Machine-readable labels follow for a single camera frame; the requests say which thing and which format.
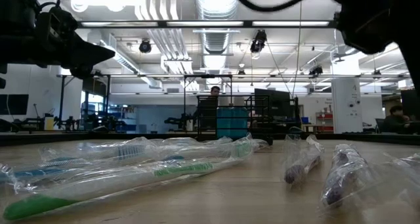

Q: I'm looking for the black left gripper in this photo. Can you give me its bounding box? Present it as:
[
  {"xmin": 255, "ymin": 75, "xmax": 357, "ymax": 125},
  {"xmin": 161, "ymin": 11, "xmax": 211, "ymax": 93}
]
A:
[{"xmin": 0, "ymin": 33, "xmax": 116, "ymax": 80}]

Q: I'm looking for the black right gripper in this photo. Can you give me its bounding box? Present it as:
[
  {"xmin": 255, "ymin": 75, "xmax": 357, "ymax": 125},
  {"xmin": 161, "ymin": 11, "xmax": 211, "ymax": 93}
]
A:
[{"xmin": 329, "ymin": 0, "xmax": 420, "ymax": 99}]

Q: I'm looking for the green toothbrush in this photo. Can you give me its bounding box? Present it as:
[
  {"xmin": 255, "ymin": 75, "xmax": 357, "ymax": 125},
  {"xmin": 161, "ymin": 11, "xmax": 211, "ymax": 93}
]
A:
[
  {"xmin": 0, "ymin": 156, "xmax": 245, "ymax": 222},
  {"xmin": 144, "ymin": 133, "xmax": 272, "ymax": 172}
]

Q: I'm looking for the purple toothbrush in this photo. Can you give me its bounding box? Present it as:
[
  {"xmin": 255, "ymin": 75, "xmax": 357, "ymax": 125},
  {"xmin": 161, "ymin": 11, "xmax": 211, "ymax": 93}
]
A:
[
  {"xmin": 320, "ymin": 143, "xmax": 378, "ymax": 210},
  {"xmin": 282, "ymin": 134, "xmax": 326, "ymax": 187}
]

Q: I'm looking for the person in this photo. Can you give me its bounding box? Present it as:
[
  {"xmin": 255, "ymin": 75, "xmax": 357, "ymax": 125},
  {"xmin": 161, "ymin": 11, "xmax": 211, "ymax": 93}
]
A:
[
  {"xmin": 196, "ymin": 85, "xmax": 221, "ymax": 129},
  {"xmin": 382, "ymin": 104, "xmax": 415, "ymax": 135}
]

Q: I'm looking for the white square pillar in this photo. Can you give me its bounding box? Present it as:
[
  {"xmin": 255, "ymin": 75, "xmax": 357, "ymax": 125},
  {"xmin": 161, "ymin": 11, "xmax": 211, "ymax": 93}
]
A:
[{"xmin": 331, "ymin": 78, "xmax": 364, "ymax": 134}]

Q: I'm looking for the blue toothbrush in clear wrapper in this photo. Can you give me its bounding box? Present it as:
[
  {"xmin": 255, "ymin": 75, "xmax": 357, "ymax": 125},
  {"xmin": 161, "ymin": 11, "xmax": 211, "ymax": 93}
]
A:
[{"xmin": 0, "ymin": 137, "xmax": 158, "ymax": 189}]

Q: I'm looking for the red shelf unit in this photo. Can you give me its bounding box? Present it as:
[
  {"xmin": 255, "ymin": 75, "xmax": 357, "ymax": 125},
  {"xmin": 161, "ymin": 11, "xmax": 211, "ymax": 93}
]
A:
[{"xmin": 315, "ymin": 111, "xmax": 335, "ymax": 133}]

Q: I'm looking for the black desk monitor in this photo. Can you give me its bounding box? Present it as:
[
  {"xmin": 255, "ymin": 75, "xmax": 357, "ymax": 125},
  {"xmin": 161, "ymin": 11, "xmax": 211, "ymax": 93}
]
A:
[{"xmin": 254, "ymin": 88, "xmax": 292, "ymax": 126}]

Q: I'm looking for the black background workstation frame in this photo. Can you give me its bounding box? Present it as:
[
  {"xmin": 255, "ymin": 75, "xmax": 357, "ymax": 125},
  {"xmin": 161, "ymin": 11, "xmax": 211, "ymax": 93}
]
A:
[{"xmin": 57, "ymin": 73, "xmax": 234, "ymax": 133}]

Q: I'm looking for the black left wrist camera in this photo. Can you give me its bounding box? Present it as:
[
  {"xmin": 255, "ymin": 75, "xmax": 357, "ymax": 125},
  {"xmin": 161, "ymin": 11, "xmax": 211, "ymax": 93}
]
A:
[{"xmin": 37, "ymin": 6, "xmax": 79, "ymax": 37}]

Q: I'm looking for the black ceiling camera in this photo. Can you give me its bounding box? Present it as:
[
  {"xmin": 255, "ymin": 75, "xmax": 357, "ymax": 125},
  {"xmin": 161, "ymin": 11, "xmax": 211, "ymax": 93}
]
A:
[
  {"xmin": 309, "ymin": 65, "xmax": 325, "ymax": 77},
  {"xmin": 250, "ymin": 29, "xmax": 268, "ymax": 54},
  {"xmin": 138, "ymin": 39, "xmax": 153, "ymax": 54}
]

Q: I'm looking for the black aluminium table frame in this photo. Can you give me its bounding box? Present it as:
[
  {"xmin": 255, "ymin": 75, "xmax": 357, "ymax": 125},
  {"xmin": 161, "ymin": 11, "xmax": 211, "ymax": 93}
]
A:
[{"xmin": 0, "ymin": 131, "xmax": 420, "ymax": 146}]

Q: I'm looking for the black wall screen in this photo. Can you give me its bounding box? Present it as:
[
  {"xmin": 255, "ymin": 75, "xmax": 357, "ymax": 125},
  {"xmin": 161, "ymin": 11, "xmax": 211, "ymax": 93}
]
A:
[{"xmin": 0, "ymin": 94, "xmax": 30, "ymax": 116}]

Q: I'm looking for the black wire caddy rack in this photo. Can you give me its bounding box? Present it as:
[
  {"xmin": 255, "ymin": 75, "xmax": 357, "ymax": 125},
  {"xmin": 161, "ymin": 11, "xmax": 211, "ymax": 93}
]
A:
[{"xmin": 196, "ymin": 95, "xmax": 276, "ymax": 146}]

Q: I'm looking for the silver round ventilation duct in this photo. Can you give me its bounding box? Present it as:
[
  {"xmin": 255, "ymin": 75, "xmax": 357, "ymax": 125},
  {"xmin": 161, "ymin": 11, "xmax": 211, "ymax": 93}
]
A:
[{"xmin": 195, "ymin": 0, "xmax": 241, "ymax": 54}]

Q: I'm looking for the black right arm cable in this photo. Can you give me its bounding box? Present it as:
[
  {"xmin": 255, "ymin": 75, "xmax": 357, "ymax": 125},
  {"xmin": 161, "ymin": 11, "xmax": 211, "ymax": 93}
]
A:
[{"xmin": 229, "ymin": 0, "xmax": 331, "ymax": 13}]

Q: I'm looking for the black overhead frame beam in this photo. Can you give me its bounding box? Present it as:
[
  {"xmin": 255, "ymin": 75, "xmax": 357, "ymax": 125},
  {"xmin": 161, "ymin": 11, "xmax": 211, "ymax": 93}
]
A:
[{"xmin": 77, "ymin": 19, "xmax": 337, "ymax": 30}]

